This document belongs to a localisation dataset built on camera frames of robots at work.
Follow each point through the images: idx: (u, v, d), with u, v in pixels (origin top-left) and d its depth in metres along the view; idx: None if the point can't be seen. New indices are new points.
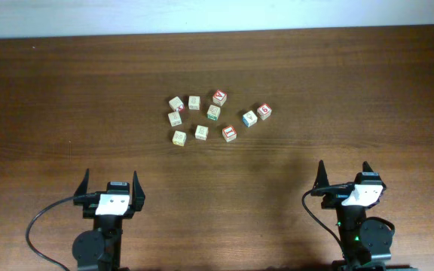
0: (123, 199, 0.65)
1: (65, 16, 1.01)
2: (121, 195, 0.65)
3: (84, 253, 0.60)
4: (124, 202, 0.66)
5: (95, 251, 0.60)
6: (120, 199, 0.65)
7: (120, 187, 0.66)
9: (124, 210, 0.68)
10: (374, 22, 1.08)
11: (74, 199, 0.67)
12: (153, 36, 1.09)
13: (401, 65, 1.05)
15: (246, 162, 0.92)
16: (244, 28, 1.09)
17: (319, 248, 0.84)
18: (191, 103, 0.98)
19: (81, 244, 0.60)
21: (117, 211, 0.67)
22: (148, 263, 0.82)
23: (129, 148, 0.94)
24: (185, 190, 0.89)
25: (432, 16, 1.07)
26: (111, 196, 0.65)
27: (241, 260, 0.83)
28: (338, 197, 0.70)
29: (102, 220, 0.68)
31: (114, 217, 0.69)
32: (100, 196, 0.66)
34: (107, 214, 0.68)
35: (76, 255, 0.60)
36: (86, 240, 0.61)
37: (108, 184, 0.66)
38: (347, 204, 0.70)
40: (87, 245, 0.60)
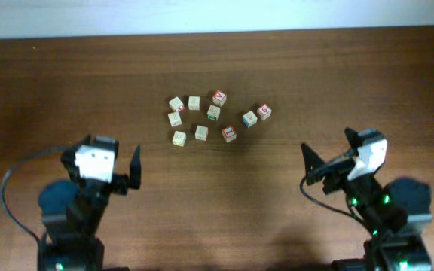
0: (106, 155, 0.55)
1: (66, 16, 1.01)
2: (105, 150, 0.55)
3: (50, 202, 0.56)
4: (108, 159, 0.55)
5: (65, 198, 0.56)
6: (103, 154, 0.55)
7: (107, 142, 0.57)
9: (109, 173, 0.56)
10: (374, 24, 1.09)
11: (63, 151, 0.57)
12: (153, 36, 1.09)
13: (401, 65, 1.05)
15: (247, 162, 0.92)
16: (244, 28, 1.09)
17: (319, 248, 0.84)
18: (191, 104, 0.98)
19: (50, 193, 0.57)
21: (101, 172, 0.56)
22: (148, 263, 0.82)
23: (129, 149, 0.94)
24: (185, 190, 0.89)
25: (431, 17, 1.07)
26: (93, 150, 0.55)
27: (241, 259, 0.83)
28: (341, 173, 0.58)
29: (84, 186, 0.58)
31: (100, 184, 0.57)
32: (80, 148, 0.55)
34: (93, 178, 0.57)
35: (41, 206, 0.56)
36: (55, 190, 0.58)
37: (94, 138, 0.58)
38: (355, 176, 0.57)
40: (56, 193, 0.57)
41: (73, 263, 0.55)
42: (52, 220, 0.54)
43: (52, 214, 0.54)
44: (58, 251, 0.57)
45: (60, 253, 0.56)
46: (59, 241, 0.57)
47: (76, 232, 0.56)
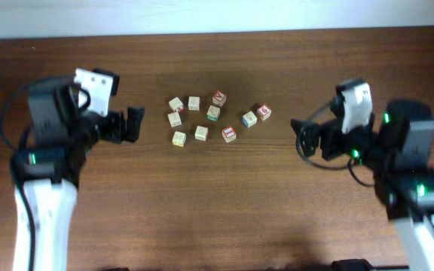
0: (105, 79, 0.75)
1: (65, 16, 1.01)
2: (104, 76, 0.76)
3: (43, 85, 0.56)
4: (105, 83, 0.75)
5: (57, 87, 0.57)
6: (102, 79, 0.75)
7: (105, 72, 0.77)
9: (107, 96, 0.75)
10: (374, 24, 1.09)
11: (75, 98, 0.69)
12: (153, 36, 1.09)
13: (401, 66, 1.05)
15: (247, 162, 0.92)
16: (244, 28, 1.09)
17: (319, 248, 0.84)
18: (191, 104, 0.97)
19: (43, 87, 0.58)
21: (101, 98, 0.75)
22: (148, 263, 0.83)
23: (129, 149, 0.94)
24: (185, 190, 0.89)
25: (432, 17, 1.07)
26: (93, 75, 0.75)
27: (241, 260, 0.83)
28: (334, 128, 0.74)
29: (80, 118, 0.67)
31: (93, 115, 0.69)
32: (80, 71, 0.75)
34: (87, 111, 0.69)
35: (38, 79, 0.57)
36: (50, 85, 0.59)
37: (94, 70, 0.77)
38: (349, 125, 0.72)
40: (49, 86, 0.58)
41: (47, 156, 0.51)
42: (40, 104, 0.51)
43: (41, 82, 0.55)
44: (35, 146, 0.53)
45: (37, 147, 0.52)
46: (41, 131, 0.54)
47: (62, 129, 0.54)
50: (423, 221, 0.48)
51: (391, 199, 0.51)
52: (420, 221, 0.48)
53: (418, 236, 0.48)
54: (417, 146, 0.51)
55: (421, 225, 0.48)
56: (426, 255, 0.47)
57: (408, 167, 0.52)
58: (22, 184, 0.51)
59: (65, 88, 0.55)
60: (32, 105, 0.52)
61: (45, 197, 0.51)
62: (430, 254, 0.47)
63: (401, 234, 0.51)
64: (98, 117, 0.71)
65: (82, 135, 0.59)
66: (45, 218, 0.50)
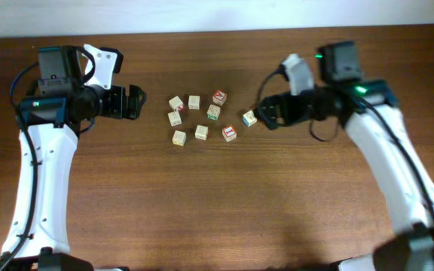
0: (110, 55, 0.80)
1: (65, 15, 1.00)
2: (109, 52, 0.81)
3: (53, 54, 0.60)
4: (110, 58, 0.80)
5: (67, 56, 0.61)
6: (106, 54, 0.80)
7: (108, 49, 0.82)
9: (110, 69, 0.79)
10: (376, 22, 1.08)
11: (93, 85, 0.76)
12: (153, 35, 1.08)
13: (401, 65, 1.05)
15: (247, 162, 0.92)
16: (245, 28, 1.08)
17: (319, 247, 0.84)
18: (191, 103, 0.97)
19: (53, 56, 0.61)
21: (104, 69, 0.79)
22: (148, 263, 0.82)
23: (129, 148, 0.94)
24: (184, 190, 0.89)
25: (433, 16, 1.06)
26: (100, 51, 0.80)
27: (241, 260, 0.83)
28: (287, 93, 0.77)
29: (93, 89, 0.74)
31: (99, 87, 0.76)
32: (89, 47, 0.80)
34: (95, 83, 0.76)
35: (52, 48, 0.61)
36: None
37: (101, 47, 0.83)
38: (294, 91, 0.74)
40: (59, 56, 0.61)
41: (50, 102, 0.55)
42: (53, 57, 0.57)
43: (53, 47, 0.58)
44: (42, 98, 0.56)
45: (44, 98, 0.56)
46: (47, 83, 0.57)
47: (65, 81, 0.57)
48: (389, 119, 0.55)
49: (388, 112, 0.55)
50: (366, 114, 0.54)
51: (339, 105, 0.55)
52: (362, 112, 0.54)
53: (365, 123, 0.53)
54: (348, 63, 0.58)
55: (366, 116, 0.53)
56: (372, 137, 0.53)
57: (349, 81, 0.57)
58: (29, 125, 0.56)
59: (75, 49, 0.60)
60: (44, 58, 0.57)
61: (47, 136, 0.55)
62: (377, 136, 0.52)
63: (355, 135, 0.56)
64: (102, 90, 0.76)
65: (85, 99, 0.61)
66: (47, 154, 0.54)
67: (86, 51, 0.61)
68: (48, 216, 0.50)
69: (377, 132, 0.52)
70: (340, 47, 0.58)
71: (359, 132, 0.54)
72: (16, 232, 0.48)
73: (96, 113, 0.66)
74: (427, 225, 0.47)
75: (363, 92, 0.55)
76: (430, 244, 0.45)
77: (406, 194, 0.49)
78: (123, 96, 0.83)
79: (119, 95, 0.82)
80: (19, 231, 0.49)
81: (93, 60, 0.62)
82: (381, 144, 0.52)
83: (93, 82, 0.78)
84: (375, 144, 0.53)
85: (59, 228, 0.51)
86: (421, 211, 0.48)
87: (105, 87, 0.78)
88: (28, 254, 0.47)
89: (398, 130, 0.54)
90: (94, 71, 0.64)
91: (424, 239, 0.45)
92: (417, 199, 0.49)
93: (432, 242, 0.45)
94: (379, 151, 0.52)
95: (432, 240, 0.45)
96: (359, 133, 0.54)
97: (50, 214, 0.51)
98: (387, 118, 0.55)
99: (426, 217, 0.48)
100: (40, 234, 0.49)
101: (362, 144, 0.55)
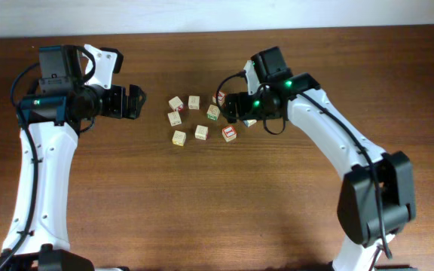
0: (111, 55, 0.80)
1: (65, 15, 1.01)
2: (109, 52, 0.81)
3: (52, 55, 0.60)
4: (111, 58, 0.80)
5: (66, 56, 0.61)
6: (106, 54, 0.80)
7: (108, 49, 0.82)
9: (111, 69, 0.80)
10: (374, 23, 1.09)
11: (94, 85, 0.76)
12: (153, 35, 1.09)
13: (401, 65, 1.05)
15: (246, 162, 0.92)
16: (244, 28, 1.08)
17: (319, 248, 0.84)
18: (191, 103, 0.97)
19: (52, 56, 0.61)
21: (104, 70, 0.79)
22: (148, 263, 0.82)
23: (129, 148, 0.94)
24: (184, 190, 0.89)
25: (432, 16, 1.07)
26: (100, 51, 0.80)
27: (241, 260, 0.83)
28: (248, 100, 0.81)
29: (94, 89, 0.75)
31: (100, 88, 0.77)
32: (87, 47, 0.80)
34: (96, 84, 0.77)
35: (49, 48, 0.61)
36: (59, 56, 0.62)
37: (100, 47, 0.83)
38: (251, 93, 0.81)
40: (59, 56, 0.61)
41: (52, 101, 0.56)
42: (53, 57, 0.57)
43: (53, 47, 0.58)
44: (44, 96, 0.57)
45: (47, 97, 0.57)
46: (48, 83, 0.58)
47: (65, 80, 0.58)
48: (301, 111, 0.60)
49: (314, 92, 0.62)
50: (297, 98, 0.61)
51: (276, 101, 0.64)
52: (294, 98, 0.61)
53: (295, 108, 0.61)
54: (277, 66, 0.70)
55: (297, 99, 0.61)
56: (306, 113, 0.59)
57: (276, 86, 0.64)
58: (29, 123, 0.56)
59: (74, 49, 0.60)
60: (44, 58, 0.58)
61: (47, 134, 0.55)
62: (310, 111, 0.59)
63: (297, 122, 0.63)
64: (102, 90, 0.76)
65: (85, 99, 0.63)
66: (47, 152, 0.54)
67: (86, 50, 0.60)
68: (49, 213, 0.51)
69: (305, 107, 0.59)
70: (267, 53, 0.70)
71: (294, 116, 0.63)
72: (16, 229, 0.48)
73: (96, 113, 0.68)
74: (363, 165, 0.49)
75: (291, 83, 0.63)
76: (365, 180, 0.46)
77: (342, 147, 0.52)
78: (123, 95, 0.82)
79: (119, 94, 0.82)
80: (19, 228, 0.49)
81: (93, 61, 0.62)
82: (312, 116, 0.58)
83: (93, 81, 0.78)
84: (309, 119, 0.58)
85: (59, 226, 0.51)
86: (356, 157, 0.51)
87: (105, 87, 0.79)
88: (29, 250, 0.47)
89: (326, 103, 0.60)
90: (95, 69, 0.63)
91: (357, 177, 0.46)
92: (350, 150, 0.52)
93: (365, 178, 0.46)
94: (313, 124, 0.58)
95: (365, 176, 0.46)
96: (297, 117, 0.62)
97: (50, 211, 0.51)
98: (313, 95, 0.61)
99: (361, 161, 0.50)
100: (40, 230, 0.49)
101: (304, 125, 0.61)
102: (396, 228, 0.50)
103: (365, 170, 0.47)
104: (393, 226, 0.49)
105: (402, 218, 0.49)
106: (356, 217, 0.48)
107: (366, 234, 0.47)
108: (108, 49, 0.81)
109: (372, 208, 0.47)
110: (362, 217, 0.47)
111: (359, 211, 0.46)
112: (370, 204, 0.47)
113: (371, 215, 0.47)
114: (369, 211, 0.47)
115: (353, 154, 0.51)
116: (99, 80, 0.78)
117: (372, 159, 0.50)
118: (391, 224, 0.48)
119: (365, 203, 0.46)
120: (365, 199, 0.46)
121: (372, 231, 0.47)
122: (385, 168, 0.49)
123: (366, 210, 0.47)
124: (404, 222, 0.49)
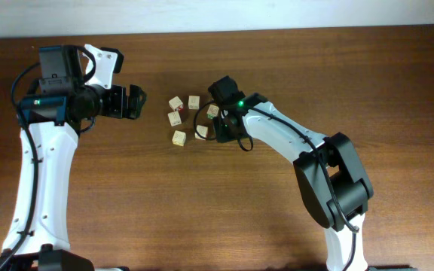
0: (111, 55, 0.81)
1: (65, 15, 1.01)
2: (110, 52, 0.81)
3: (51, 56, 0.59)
4: (111, 57, 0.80)
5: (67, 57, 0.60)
6: (106, 54, 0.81)
7: (108, 49, 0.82)
9: (111, 69, 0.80)
10: (374, 23, 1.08)
11: (94, 85, 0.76)
12: (153, 35, 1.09)
13: (401, 65, 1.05)
15: (246, 162, 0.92)
16: (244, 28, 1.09)
17: (319, 248, 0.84)
18: (191, 103, 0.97)
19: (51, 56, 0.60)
21: (104, 69, 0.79)
22: (148, 263, 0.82)
23: (129, 148, 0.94)
24: (185, 190, 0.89)
25: (432, 16, 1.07)
26: (100, 51, 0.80)
27: (241, 260, 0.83)
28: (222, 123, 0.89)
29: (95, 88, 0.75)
31: (101, 88, 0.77)
32: (88, 48, 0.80)
34: (96, 84, 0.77)
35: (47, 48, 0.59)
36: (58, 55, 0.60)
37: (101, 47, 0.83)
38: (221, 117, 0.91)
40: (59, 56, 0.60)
41: (52, 102, 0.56)
42: (53, 57, 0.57)
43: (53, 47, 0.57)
44: (45, 97, 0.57)
45: (48, 97, 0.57)
46: (48, 83, 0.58)
47: (66, 80, 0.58)
48: (254, 123, 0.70)
49: (262, 104, 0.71)
50: (249, 112, 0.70)
51: (233, 121, 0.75)
52: (246, 114, 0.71)
53: (247, 122, 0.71)
54: (230, 91, 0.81)
55: (247, 114, 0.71)
56: (258, 122, 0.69)
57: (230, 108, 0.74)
58: (29, 124, 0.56)
59: (74, 49, 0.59)
60: (44, 58, 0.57)
61: (47, 134, 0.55)
62: (259, 120, 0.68)
63: (255, 132, 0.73)
64: (102, 90, 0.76)
65: (85, 99, 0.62)
66: (47, 152, 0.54)
67: (87, 50, 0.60)
68: (49, 213, 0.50)
69: (256, 117, 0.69)
70: (220, 81, 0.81)
71: (250, 128, 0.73)
72: (16, 229, 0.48)
73: (95, 113, 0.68)
74: (309, 151, 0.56)
75: (243, 103, 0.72)
76: (311, 164, 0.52)
77: (289, 142, 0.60)
78: (123, 95, 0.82)
79: (119, 94, 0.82)
80: (20, 228, 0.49)
81: (94, 61, 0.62)
82: (262, 123, 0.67)
83: (93, 81, 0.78)
84: (261, 126, 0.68)
85: (60, 226, 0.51)
86: (301, 147, 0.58)
87: (105, 87, 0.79)
88: (29, 250, 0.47)
89: (273, 111, 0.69)
90: (95, 69, 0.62)
91: (304, 162, 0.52)
92: (296, 143, 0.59)
93: (311, 162, 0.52)
94: (265, 130, 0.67)
95: (310, 161, 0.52)
96: (252, 127, 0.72)
97: (50, 211, 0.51)
98: (262, 106, 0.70)
99: (305, 149, 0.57)
100: (41, 231, 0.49)
101: (261, 132, 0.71)
102: (357, 205, 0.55)
103: (310, 156, 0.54)
104: (353, 204, 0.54)
105: (358, 193, 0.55)
106: (314, 200, 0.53)
107: (328, 215, 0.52)
108: (108, 49, 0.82)
109: (326, 189, 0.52)
110: (320, 200, 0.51)
111: (316, 194, 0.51)
112: (324, 186, 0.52)
113: (328, 196, 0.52)
114: (325, 193, 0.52)
115: (299, 144, 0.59)
116: (99, 80, 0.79)
117: (316, 145, 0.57)
118: (350, 201, 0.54)
119: (319, 185, 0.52)
120: (317, 181, 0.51)
121: (333, 211, 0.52)
122: (331, 151, 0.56)
123: (321, 192, 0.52)
124: (362, 197, 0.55)
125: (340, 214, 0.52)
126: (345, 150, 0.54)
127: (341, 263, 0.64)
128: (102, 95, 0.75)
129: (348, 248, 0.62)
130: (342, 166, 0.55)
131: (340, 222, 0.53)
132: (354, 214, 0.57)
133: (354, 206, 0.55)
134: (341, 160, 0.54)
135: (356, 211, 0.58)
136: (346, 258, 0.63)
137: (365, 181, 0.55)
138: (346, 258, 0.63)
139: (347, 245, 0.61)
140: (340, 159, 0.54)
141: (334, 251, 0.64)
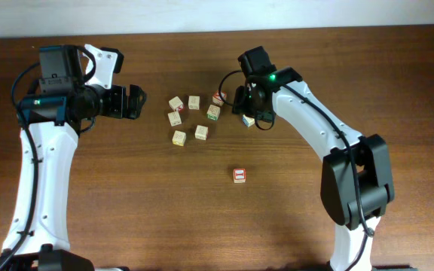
0: (111, 54, 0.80)
1: (66, 15, 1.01)
2: (110, 51, 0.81)
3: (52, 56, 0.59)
4: (111, 57, 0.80)
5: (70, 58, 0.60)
6: (106, 54, 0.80)
7: (108, 48, 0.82)
9: (111, 68, 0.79)
10: (374, 22, 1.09)
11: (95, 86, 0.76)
12: (153, 35, 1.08)
13: (400, 65, 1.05)
15: (246, 162, 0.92)
16: (244, 28, 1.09)
17: (319, 248, 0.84)
18: (191, 103, 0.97)
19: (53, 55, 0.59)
21: (104, 69, 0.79)
22: (148, 263, 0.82)
23: (129, 148, 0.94)
24: (185, 190, 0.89)
25: (431, 16, 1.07)
26: (100, 51, 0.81)
27: (241, 260, 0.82)
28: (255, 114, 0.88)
29: (95, 88, 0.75)
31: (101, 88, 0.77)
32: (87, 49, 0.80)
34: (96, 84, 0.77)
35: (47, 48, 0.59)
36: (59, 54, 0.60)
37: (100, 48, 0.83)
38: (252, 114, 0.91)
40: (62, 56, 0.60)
41: (51, 101, 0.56)
42: (54, 57, 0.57)
43: (53, 47, 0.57)
44: (46, 96, 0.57)
45: (49, 96, 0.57)
46: (48, 83, 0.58)
47: (66, 80, 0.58)
48: (282, 102, 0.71)
49: (296, 84, 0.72)
50: (281, 89, 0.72)
51: (261, 94, 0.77)
52: (277, 90, 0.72)
53: (276, 98, 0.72)
54: (261, 63, 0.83)
55: (279, 91, 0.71)
56: (288, 102, 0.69)
57: (260, 79, 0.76)
58: (29, 123, 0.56)
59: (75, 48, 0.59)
60: (44, 58, 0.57)
61: (47, 134, 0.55)
62: (291, 100, 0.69)
63: (281, 110, 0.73)
64: (102, 91, 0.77)
65: (84, 99, 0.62)
66: (47, 152, 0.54)
67: (87, 50, 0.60)
68: (49, 213, 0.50)
69: (288, 96, 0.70)
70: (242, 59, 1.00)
71: (278, 106, 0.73)
72: (16, 229, 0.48)
73: (95, 113, 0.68)
74: (342, 148, 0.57)
75: (275, 77, 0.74)
76: (341, 161, 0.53)
77: (321, 133, 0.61)
78: (123, 95, 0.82)
79: (119, 94, 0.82)
80: (20, 228, 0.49)
81: (94, 61, 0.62)
82: (294, 105, 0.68)
83: (93, 81, 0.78)
84: (293, 108, 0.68)
85: (60, 226, 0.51)
86: (334, 141, 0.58)
87: (105, 87, 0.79)
88: (29, 251, 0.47)
89: (307, 93, 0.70)
90: (95, 69, 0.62)
91: (334, 159, 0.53)
92: (329, 135, 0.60)
93: (342, 160, 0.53)
94: (295, 111, 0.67)
95: (341, 158, 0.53)
96: (280, 105, 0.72)
97: (50, 211, 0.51)
98: (296, 86, 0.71)
99: (340, 145, 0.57)
100: (40, 230, 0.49)
101: (288, 114, 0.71)
102: (377, 207, 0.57)
103: (342, 153, 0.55)
104: (373, 206, 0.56)
105: (380, 196, 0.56)
106: (337, 197, 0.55)
107: (346, 213, 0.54)
108: (108, 48, 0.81)
109: (350, 188, 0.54)
110: (341, 198, 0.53)
111: (339, 191, 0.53)
112: (349, 185, 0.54)
113: (350, 196, 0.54)
114: (348, 191, 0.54)
115: (331, 138, 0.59)
116: (99, 80, 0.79)
117: (350, 143, 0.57)
118: (370, 203, 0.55)
119: (343, 183, 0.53)
120: (343, 178, 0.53)
121: (352, 209, 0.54)
122: (362, 151, 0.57)
123: (345, 190, 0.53)
124: (383, 201, 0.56)
125: (359, 215, 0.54)
126: (378, 153, 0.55)
127: (348, 261, 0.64)
128: (102, 95, 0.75)
129: (356, 248, 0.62)
130: (369, 168, 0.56)
131: (356, 221, 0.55)
132: (370, 215, 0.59)
133: (373, 208, 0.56)
134: (372, 162, 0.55)
135: (373, 214, 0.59)
136: (353, 257, 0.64)
137: (388, 186, 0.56)
138: (353, 257, 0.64)
139: (355, 245, 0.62)
140: (371, 161, 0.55)
141: (341, 249, 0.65)
